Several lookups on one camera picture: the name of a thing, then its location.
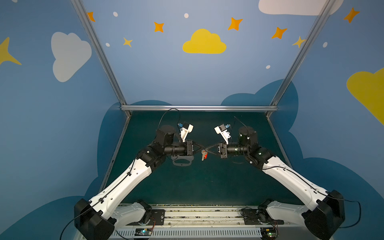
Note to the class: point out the aluminium back frame rail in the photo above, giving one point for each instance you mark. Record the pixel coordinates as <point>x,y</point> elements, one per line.
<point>200,108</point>

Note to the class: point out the aluminium left corner post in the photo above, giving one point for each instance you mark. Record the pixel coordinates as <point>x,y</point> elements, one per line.
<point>88,26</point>

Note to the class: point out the controller board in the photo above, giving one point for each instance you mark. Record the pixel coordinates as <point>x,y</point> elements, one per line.
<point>143,232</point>
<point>268,234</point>

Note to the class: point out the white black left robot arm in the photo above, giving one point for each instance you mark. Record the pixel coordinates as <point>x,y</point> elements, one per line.
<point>98,218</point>

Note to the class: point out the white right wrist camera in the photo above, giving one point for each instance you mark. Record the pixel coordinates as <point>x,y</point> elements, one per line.
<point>223,131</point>

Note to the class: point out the right controller board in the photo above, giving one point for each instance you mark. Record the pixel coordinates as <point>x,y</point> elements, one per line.
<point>268,234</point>

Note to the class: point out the aluminium corner post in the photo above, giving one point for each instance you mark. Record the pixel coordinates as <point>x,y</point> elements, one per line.
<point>304,49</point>
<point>88,26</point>

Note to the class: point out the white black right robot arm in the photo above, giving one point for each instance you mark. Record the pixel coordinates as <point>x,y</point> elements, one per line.
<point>322,212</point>

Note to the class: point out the aluminium right corner post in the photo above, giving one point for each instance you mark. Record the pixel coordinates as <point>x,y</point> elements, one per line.
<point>304,49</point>

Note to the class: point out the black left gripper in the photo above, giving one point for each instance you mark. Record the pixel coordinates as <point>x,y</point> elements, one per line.
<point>189,147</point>

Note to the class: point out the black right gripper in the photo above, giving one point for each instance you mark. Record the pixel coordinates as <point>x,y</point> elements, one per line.
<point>223,150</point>

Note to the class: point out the left controller board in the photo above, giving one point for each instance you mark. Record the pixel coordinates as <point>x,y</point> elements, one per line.
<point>143,232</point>

